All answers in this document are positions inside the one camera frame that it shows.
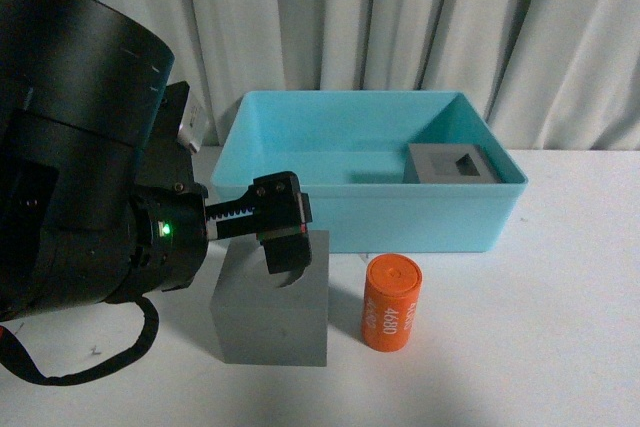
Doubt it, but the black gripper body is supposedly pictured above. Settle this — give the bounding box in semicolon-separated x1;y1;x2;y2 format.
107;81;312;304

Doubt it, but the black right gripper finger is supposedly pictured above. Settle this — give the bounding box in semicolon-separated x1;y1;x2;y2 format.
260;231;312;288

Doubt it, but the gray cube with round hole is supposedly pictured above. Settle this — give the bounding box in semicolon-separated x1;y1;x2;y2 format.
210;230;330;367

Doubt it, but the gray cube with square hole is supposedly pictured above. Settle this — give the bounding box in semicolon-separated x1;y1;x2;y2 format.
403;143;502;184

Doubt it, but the blue plastic box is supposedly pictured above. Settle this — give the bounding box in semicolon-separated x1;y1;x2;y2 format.
211;91;528;253

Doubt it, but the orange cylinder part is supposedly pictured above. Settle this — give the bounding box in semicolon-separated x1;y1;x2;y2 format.
361;253;423;352

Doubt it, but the white curtain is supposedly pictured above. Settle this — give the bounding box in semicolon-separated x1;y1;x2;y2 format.
100;0;639;150

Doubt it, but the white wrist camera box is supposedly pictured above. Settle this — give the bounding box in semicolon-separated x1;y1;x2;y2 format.
177;94;209;154

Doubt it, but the black cable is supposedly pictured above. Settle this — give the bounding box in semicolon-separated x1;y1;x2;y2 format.
0;296;160;388

